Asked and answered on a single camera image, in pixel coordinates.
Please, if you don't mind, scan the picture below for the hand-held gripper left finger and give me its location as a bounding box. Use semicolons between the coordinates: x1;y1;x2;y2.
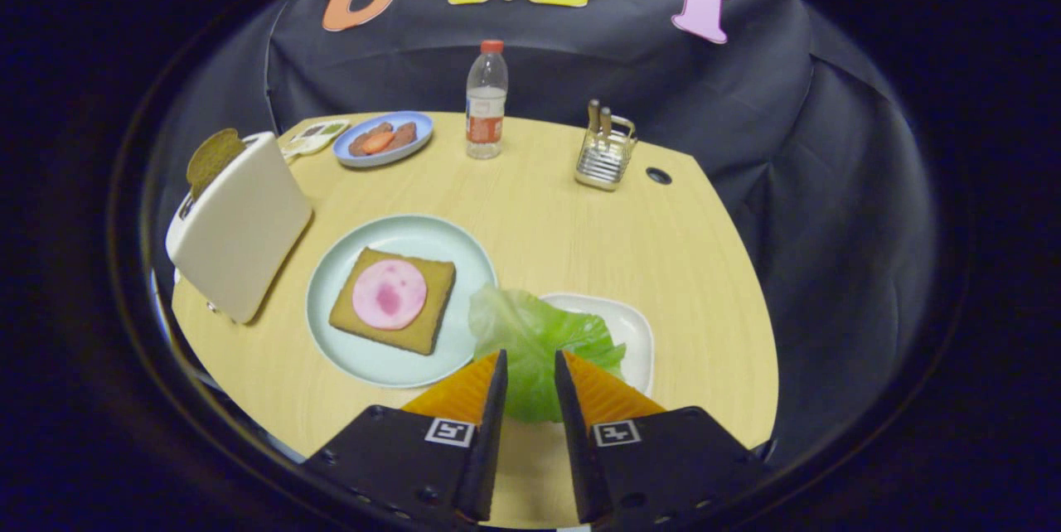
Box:
300;350;509;526

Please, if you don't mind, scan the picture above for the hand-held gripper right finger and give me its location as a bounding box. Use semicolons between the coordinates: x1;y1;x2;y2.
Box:
554;350;768;526

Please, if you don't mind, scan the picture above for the green lettuce leaf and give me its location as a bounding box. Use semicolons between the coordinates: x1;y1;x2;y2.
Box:
468;283;627;423

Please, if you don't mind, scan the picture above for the brown toast slice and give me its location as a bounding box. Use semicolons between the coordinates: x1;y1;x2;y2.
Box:
186;128;246;200

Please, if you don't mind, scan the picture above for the white square plate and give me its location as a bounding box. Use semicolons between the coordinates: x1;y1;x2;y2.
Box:
539;293;655;398

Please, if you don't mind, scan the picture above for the bread slice under ham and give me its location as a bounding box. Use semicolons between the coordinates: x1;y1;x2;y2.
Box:
329;247;457;355

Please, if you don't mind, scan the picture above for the pink ham slice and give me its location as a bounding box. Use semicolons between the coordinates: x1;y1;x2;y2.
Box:
352;259;429;331

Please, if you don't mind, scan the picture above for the pale green round plate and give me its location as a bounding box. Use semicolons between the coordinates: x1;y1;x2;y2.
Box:
305;214;499;389

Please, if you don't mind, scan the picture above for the blue round plate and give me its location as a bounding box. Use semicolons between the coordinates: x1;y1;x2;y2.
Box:
332;111;434;168

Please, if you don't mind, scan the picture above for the white toaster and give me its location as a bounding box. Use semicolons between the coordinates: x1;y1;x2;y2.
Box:
165;132;314;324

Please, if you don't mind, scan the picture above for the clear plastic water bottle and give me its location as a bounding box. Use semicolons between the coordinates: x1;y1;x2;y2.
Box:
465;40;509;160

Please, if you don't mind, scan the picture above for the white compartment seasoning tray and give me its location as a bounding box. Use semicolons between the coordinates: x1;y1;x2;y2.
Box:
280;119;351;157

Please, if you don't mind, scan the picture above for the metal wire utensil holder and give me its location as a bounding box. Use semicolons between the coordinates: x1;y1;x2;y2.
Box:
574;114;637;191

